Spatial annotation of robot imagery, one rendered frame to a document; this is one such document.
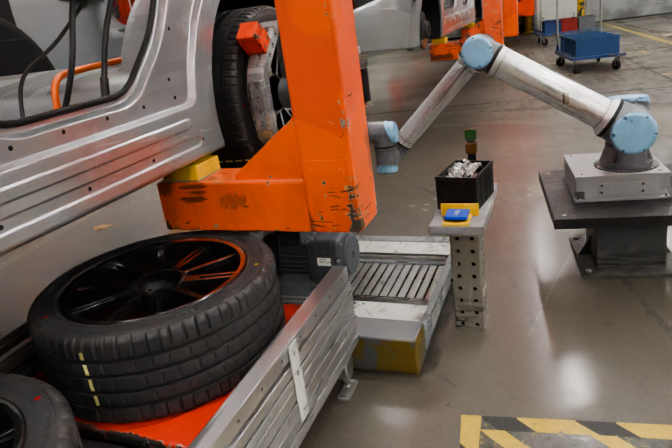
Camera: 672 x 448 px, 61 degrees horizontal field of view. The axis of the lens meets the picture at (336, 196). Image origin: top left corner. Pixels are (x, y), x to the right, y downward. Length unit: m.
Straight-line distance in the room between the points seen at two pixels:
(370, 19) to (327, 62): 3.11
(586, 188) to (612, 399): 0.85
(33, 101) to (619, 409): 1.97
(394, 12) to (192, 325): 3.66
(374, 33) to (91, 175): 3.43
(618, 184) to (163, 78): 1.66
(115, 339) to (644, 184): 1.88
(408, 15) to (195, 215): 3.25
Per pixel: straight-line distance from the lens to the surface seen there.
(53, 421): 1.20
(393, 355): 1.88
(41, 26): 3.81
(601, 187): 2.37
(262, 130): 2.01
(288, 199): 1.66
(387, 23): 4.65
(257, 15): 2.16
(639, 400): 1.86
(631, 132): 2.20
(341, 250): 1.91
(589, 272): 2.46
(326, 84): 1.52
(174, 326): 1.37
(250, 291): 1.45
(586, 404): 1.82
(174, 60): 1.81
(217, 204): 1.79
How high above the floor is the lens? 1.13
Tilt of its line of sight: 18 degrees down
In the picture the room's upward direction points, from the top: 8 degrees counter-clockwise
